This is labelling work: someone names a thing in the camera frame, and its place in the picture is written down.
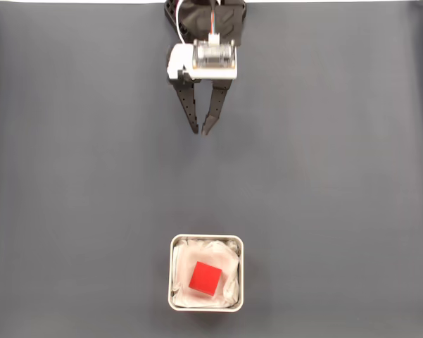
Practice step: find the red cube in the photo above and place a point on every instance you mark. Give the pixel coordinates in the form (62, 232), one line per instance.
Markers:
(206, 278)

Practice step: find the square metal box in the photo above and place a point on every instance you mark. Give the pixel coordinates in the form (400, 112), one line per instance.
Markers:
(170, 274)

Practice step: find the dark grey table mat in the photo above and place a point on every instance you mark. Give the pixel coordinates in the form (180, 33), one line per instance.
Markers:
(91, 176)

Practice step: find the white crumpled cloth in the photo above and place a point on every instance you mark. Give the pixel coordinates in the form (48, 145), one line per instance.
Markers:
(232, 281)

